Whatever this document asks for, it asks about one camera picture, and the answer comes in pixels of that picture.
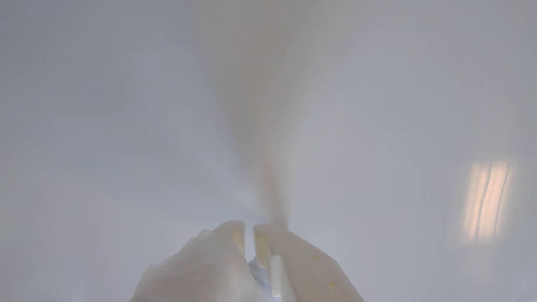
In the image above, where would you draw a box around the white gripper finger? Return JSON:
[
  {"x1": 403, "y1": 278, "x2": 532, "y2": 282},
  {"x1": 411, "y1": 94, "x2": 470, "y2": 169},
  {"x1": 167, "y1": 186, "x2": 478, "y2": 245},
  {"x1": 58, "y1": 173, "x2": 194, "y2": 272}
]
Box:
[
  {"x1": 129, "y1": 221, "x2": 270, "y2": 302},
  {"x1": 253, "y1": 224, "x2": 365, "y2": 302}
]

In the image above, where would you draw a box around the white whiteboard with metal frame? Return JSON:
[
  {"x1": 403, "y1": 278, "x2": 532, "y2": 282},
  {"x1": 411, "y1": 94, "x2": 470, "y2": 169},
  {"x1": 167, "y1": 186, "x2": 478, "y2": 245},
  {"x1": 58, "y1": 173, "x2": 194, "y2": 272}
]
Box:
[{"x1": 0, "y1": 0, "x2": 537, "y2": 302}]

